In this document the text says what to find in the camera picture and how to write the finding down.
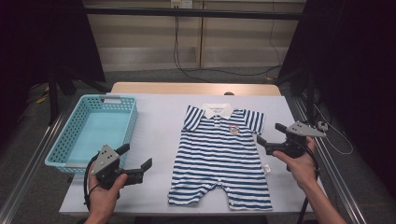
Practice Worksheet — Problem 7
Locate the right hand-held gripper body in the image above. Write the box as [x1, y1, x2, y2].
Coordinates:
[265, 120, 328, 159]

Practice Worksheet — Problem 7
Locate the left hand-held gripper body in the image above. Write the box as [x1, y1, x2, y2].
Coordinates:
[91, 144, 145, 190]

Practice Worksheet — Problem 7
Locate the light blue plastic basket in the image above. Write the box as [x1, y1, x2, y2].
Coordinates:
[44, 93, 139, 175]

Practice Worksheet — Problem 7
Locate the blue white striped baby romper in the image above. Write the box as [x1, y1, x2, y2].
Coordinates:
[167, 103, 274, 211]

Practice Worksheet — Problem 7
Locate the person's right hand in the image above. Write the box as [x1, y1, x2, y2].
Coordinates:
[273, 136, 318, 191]

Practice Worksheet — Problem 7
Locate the person's left hand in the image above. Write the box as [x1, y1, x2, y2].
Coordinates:
[87, 161, 129, 218]

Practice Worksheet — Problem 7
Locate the white table mat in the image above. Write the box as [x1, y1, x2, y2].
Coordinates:
[59, 92, 333, 216]

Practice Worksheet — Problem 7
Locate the black metal stand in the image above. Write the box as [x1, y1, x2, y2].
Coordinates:
[274, 66, 316, 122]
[46, 66, 110, 125]

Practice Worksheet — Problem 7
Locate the wooden table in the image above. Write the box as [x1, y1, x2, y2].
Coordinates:
[110, 81, 282, 97]

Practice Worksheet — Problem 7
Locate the small yellow strip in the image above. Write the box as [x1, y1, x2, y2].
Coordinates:
[35, 90, 50, 105]

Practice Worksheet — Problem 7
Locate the black curtain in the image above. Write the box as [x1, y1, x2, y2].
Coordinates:
[0, 0, 106, 147]
[276, 0, 396, 197]

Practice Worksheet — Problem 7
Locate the left hand-held gripper black cable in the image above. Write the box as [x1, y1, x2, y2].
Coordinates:
[83, 154, 101, 209]

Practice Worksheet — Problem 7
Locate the hand-held gripper black cable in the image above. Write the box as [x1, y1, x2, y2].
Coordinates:
[83, 154, 101, 209]
[298, 144, 321, 224]

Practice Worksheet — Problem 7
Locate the white cable with plug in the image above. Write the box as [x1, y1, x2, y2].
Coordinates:
[312, 102, 354, 156]

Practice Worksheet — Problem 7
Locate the aluminium rail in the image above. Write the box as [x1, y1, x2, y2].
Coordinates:
[0, 102, 76, 224]
[288, 96, 368, 224]

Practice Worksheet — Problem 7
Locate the right hand-held gripper black cable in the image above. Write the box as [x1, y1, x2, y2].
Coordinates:
[298, 144, 321, 224]

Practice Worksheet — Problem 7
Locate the thin black floor cable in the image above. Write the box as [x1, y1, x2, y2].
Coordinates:
[183, 0, 283, 77]

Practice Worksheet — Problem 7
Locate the black cable from wall socket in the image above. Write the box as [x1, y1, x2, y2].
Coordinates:
[173, 7, 216, 83]

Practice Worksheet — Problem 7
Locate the white wall socket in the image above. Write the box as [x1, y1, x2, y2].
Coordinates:
[170, 0, 193, 9]

